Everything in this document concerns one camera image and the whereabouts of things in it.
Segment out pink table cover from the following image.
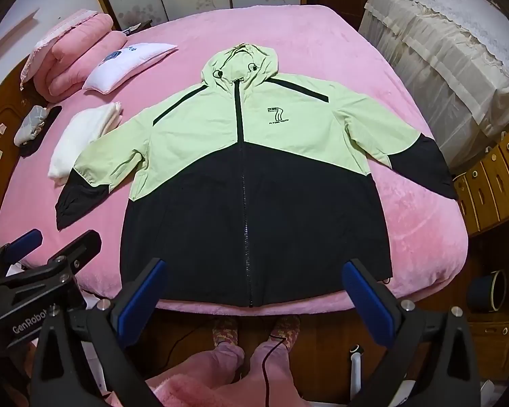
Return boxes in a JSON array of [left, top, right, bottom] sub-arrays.
[[0, 4, 469, 312]]

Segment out white floor device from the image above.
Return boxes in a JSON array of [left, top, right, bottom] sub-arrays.
[[348, 343, 365, 407]]

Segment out white folded blanket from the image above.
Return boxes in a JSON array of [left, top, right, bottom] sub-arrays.
[[358, 0, 509, 168]]

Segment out folded cream white cloth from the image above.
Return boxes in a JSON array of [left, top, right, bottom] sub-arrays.
[[48, 102, 124, 186]]

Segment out white printed pillow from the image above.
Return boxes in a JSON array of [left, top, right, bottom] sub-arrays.
[[82, 42, 179, 95]]

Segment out black cable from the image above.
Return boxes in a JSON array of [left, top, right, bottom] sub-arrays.
[[261, 335, 287, 395]]

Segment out person's right leg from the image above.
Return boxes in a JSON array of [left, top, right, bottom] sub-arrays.
[[243, 341, 290, 407]]

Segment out green and black hooded jacket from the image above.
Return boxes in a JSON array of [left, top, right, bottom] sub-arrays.
[[55, 43, 457, 309]]

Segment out round dark bin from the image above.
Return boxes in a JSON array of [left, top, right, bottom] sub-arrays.
[[467, 269, 509, 314]]

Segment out low wooden cabinet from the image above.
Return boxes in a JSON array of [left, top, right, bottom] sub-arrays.
[[467, 316, 509, 380]]

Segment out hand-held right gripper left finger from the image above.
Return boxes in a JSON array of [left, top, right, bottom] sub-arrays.
[[25, 258, 168, 407]]

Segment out wooden wall strip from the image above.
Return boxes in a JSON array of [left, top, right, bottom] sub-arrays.
[[0, 7, 41, 52]]

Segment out wooden headboard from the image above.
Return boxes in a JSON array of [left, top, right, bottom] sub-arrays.
[[0, 61, 39, 238]]

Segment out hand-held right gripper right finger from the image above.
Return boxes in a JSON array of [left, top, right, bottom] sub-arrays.
[[341, 258, 482, 407]]

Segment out grey folded cloth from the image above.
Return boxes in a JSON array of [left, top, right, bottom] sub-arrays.
[[14, 105, 48, 145]]

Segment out patterned knit slipper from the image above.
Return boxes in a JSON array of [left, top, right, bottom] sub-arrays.
[[212, 316, 240, 348], [269, 314, 301, 344]]

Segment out folded pink quilt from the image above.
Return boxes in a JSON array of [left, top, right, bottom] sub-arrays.
[[20, 9, 128, 103]]

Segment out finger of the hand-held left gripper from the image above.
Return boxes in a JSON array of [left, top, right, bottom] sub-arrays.
[[0, 228, 43, 290], [46, 230, 103, 278]]

